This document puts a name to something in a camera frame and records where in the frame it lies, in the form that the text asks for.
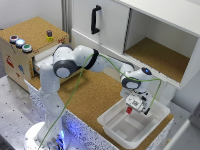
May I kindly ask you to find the white sliding door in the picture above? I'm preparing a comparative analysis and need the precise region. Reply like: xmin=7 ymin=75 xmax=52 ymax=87
xmin=71 ymin=0 xmax=131 ymax=55

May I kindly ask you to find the green cable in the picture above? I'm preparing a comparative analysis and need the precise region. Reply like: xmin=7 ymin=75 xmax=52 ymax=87
xmin=37 ymin=52 xmax=164 ymax=150

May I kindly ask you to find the black door handle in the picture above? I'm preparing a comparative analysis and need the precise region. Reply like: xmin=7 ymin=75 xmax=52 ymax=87
xmin=90 ymin=4 xmax=102 ymax=36

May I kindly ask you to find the green button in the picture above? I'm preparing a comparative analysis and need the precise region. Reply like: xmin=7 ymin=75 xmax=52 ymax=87
xmin=21 ymin=43 xmax=34 ymax=54

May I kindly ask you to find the white cabinet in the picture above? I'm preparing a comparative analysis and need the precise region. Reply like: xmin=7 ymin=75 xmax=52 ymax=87
xmin=70 ymin=0 xmax=200 ymax=108

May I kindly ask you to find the blue button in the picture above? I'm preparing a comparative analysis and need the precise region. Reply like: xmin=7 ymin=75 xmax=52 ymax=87
xmin=15 ymin=38 xmax=27 ymax=49

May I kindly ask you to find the wooden drawer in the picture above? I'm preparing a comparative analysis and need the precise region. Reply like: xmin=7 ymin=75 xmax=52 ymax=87
xmin=32 ymin=53 xmax=58 ymax=76

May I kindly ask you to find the yellow block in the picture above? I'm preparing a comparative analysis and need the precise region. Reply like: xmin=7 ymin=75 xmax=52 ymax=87
xmin=46 ymin=35 xmax=55 ymax=43

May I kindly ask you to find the purple block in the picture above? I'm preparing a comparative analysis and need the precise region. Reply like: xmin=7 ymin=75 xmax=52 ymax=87
xmin=46 ymin=29 xmax=54 ymax=38

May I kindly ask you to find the white plastic box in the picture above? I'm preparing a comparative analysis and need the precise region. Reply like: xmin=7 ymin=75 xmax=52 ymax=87
xmin=96 ymin=96 xmax=171 ymax=150

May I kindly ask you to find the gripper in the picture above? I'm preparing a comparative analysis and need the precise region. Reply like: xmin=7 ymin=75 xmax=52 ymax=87
xmin=125 ymin=91 xmax=151 ymax=116

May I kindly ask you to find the red button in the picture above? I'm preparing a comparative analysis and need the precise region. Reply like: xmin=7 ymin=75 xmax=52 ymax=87
xmin=9 ymin=34 xmax=20 ymax=45

